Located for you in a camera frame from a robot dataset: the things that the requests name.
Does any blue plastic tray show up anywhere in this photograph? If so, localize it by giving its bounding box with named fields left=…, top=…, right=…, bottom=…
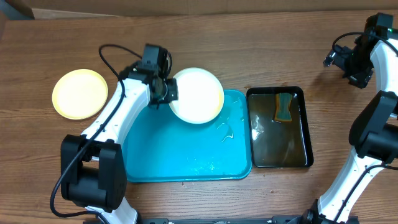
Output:
left=122, top=90, right=252, bottom=182

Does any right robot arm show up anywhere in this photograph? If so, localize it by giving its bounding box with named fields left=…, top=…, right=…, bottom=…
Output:
left=291, top=25, right=397, bottom=223

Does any green yellow sponge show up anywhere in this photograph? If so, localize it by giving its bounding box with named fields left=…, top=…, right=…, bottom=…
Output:
left=273, top=93, right=292, bottom=122

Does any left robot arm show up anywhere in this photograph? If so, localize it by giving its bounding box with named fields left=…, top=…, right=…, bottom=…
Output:
left=54, top=58, right=177, bottom=223

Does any white plate with stain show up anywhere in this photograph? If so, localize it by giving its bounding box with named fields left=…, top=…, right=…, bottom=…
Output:
left=169, top=67, right=224, bottom=124

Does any black water tray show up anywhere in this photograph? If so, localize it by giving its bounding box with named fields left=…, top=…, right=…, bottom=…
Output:
left=246, top=86, right=314, bottom=168

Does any cardboard board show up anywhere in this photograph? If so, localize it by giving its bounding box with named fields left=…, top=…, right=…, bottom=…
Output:
left=24, top=0, right=397, bottom=16

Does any yellow plate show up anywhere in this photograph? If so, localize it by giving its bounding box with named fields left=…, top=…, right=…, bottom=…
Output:
left=52, top=69, right=108, bottom=120

